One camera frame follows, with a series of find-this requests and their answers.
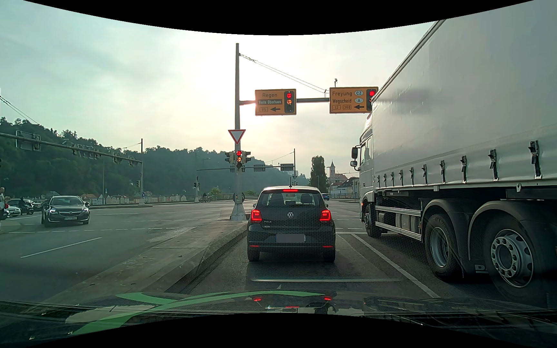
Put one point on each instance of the tall dark tree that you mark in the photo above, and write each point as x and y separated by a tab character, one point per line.
318	174

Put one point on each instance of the traffic light gantry with signs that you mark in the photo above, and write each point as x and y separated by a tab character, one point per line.
237	145

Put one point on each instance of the dark hatchback car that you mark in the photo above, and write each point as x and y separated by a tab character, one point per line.
290	227

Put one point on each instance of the building with tower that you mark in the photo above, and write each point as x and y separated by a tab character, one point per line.
339	183

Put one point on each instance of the person on bicycle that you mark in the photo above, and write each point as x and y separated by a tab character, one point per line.
204	197

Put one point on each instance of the kerbed traffic island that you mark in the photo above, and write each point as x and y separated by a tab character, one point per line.
172	261

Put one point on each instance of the car's own bonnet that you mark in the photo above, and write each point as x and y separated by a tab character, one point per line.
220	302

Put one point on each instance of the bridge railing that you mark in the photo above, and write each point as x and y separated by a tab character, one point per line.
138	198

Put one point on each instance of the road markings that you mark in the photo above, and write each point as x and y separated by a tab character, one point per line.
394	267

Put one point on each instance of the grey asphalt road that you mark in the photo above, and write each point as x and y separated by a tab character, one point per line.
114	241

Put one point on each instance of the white lorry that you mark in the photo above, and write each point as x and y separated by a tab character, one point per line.
476	121

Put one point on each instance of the wooded hill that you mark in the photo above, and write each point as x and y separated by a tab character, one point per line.
65	164

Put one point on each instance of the dark estate car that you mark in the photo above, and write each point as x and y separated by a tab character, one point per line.
65	210

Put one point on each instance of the white car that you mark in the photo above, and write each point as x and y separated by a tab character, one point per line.
13	210

